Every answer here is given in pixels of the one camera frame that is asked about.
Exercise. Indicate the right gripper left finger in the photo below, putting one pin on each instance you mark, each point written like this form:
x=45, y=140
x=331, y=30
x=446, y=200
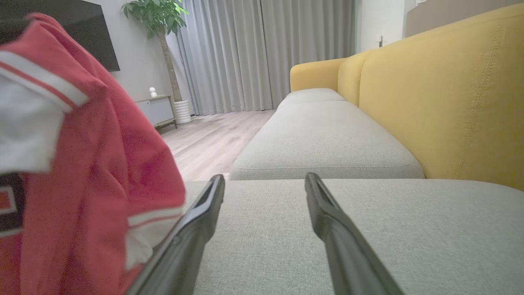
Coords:
x=180, y=254

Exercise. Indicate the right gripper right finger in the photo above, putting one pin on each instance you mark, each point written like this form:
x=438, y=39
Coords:
x=352, y=262

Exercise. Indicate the red basketball jersey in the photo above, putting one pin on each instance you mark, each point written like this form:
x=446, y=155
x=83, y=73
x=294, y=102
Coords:
x=102, y=164

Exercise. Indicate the white ribbed plant pot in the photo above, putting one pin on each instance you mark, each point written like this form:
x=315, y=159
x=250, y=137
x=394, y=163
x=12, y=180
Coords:
x=182, y=112

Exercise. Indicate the grey low television cabinet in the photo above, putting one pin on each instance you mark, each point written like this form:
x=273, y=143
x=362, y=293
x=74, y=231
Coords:
x=157, y=110

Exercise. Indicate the small white figurine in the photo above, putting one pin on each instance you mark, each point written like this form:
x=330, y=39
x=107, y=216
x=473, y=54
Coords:
x=153, y=92

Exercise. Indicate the small grey sofa seat cushion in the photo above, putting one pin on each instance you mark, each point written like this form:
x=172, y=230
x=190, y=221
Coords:
x=311, y=96

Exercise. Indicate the yellow sofa backrest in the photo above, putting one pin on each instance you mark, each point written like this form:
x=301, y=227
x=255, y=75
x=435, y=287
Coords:
x=430, y=102

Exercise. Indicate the grey pleated curtain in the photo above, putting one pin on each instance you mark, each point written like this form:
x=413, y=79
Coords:
x=311, y=32
x=225, y=57

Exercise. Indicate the green leafy indoor tree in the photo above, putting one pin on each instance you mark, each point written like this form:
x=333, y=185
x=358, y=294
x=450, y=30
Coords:
x=157, y=16

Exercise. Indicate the black flat television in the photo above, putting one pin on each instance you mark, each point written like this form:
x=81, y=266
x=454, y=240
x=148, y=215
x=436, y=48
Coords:
x=90, y=28

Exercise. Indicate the white wall switch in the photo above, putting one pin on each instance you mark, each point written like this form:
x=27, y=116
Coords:
x=380, y=40

